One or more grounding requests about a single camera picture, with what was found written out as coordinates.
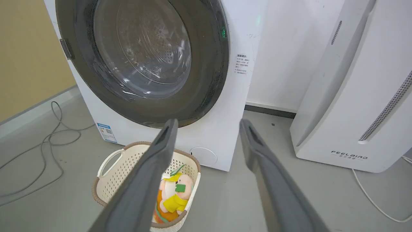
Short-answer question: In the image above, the plush doll with yellow clothes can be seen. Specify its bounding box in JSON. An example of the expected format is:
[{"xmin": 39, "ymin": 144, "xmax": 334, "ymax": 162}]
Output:
[{"xmin": 154, "ymin": 165, "xmax": 194, "ymax": 224}]

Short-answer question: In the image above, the cream plastic laundry basket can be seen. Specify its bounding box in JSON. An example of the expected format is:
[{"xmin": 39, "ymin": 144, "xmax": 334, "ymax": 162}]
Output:
[{"xmin": 91, "ymin": 141, "xmax": 201, "ymax": 232}]

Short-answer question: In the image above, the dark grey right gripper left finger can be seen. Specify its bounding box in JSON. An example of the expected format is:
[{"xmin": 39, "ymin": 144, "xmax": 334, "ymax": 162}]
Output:
[{"xmin": 89, "ymin": 119, "xmax": 179, "ymax": 232}]

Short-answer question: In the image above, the white front-load washing machine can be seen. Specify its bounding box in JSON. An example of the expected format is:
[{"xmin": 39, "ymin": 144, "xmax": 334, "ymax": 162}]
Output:
[{"xmin": 44, "ymin": 0, "xmax": 268, "ymax": 172}]

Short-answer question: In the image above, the white air purifier appliance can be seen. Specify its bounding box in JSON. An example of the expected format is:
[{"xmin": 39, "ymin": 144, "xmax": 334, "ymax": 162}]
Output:
[{"xmin": 290, "ymin": 0, "xmax": 412, "ymax": 173}]

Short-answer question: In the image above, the white power cable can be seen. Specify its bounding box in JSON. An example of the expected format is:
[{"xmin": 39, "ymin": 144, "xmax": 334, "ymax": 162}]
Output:
[{"xmin": 351, "ymin": 156, "xmax": 412, "ymax": 223}]

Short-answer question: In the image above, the round dark washing machine door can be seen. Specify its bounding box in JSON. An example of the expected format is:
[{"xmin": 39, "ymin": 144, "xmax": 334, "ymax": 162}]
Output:
[{"xmin": 55, "ymin": 0, "xmax": 229, "ymax": 129}]

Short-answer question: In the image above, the grey floor cable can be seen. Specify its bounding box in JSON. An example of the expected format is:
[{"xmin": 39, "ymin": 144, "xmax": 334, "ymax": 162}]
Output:
[{"xmin": 0, "ymin": 101, "xmax": 95, "ymax": 207}]

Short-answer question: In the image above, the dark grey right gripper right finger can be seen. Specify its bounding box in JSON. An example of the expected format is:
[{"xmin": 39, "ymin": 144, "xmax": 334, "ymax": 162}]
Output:
[{"xmin": 239, "ymin": 119, "xmax": 329, "ymax": 232}]

